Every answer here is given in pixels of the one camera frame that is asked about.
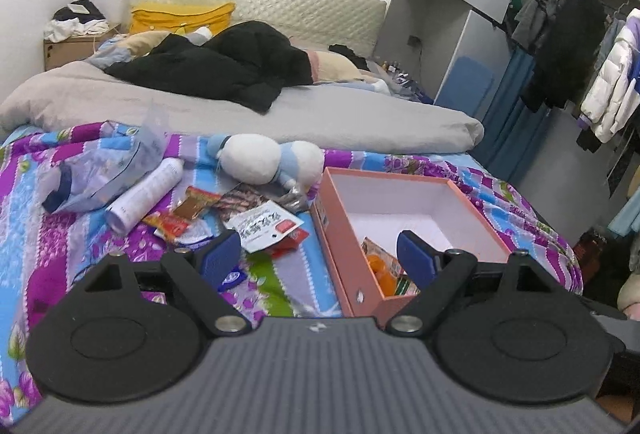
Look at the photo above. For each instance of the black jacket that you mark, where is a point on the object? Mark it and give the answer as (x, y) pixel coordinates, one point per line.
(215, 64)

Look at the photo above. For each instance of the pile of clothes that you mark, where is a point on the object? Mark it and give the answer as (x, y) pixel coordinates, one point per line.
(75, 21)

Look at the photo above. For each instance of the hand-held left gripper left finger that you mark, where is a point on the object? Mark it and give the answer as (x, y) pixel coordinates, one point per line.
(220, 261)

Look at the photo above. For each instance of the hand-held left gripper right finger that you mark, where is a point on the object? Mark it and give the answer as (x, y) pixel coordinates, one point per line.
(415, 259)

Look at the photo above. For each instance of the grey duvet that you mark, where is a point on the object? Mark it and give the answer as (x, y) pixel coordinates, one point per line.
(350, 124)

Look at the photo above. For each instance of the dark red jar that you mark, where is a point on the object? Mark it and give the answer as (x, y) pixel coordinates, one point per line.
(590, 246)

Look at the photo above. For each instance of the yellow pillow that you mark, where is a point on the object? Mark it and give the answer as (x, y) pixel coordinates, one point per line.
(175, 19)

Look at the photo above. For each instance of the white grey cylinder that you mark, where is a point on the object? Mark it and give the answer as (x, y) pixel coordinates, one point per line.
(202, 35)

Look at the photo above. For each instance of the clear red snack packet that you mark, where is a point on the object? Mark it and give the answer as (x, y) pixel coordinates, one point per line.
(240, 201)

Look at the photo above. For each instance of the pile of snack packets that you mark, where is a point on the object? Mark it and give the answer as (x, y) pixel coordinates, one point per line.
(170, 224)

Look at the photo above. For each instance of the blue board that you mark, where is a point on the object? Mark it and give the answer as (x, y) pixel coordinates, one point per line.
(465, 84)

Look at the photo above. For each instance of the grey striped sweater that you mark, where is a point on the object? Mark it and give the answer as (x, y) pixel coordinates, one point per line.
(537, 9)

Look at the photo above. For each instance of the pink cardboard box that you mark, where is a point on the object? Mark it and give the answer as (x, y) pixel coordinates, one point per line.
(390, 199)

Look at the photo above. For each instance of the white label snack packet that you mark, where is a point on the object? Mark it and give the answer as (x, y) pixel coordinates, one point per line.
(265, 224)

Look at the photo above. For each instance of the dark clothing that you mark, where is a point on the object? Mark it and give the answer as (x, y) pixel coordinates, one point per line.
(347, 54)

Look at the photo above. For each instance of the grey foil packet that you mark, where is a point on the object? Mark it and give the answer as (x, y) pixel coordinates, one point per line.
(295, 200)

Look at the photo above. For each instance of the black cabinet socket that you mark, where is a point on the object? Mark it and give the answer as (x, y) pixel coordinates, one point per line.
(414, 40)

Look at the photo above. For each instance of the clear plastic bag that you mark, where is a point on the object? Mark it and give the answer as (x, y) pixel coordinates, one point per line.
(100, 174)

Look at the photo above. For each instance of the bedside small bottles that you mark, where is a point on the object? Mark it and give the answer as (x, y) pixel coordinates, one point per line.
(405, 81)

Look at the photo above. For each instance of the blue curtain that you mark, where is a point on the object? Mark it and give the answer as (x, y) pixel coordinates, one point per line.
(510, 124)

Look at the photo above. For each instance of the white spray can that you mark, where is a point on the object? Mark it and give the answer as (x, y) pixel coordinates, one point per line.
(145, 194)

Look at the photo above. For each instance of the beige blue pillow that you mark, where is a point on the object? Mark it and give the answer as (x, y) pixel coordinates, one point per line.
(135, 41)

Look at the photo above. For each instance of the white blue plush toy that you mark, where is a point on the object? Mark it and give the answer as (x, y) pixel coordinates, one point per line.
(250, 159)

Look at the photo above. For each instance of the black hanging coat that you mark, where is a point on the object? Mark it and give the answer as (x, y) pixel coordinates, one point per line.
(570, 49)

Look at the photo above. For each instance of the floral printed blanket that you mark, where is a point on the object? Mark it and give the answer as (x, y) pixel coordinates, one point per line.
(30, 239)

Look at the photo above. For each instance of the orange snack packet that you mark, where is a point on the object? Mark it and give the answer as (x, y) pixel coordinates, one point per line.
(382, 271)

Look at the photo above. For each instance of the white puffer jacket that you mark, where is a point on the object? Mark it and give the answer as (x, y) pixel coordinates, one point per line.
(612, 84)

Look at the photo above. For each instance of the cardboard nightstand box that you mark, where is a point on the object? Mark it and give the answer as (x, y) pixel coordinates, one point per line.
(70, 53)

